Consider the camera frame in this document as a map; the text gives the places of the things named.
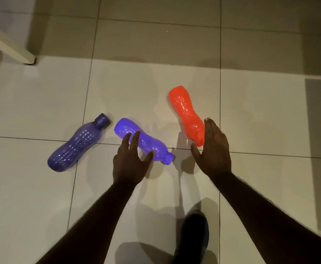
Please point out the person's right hand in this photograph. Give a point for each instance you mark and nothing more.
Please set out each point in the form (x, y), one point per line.
(215, 153)

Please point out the person's left hand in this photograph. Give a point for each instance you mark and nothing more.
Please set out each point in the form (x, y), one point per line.
(127, 167)

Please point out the bright blue bottle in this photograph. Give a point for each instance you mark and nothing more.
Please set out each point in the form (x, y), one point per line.
(153, 145)

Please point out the red bottle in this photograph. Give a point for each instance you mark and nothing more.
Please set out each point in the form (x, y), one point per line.
(185, 109)

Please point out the dark purple ribbed bottle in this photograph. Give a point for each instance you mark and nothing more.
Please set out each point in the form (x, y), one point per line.
(75, 145)

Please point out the person's left forearm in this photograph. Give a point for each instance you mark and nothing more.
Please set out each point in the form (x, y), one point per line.
(94, 228)

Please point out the person's right forearm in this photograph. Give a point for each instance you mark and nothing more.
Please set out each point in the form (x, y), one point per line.
(264, 225)

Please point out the person's right shoe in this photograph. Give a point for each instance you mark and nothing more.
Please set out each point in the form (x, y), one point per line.
(192, 239)

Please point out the white wooden table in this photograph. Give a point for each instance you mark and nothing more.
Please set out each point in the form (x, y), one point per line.
(6, 42)

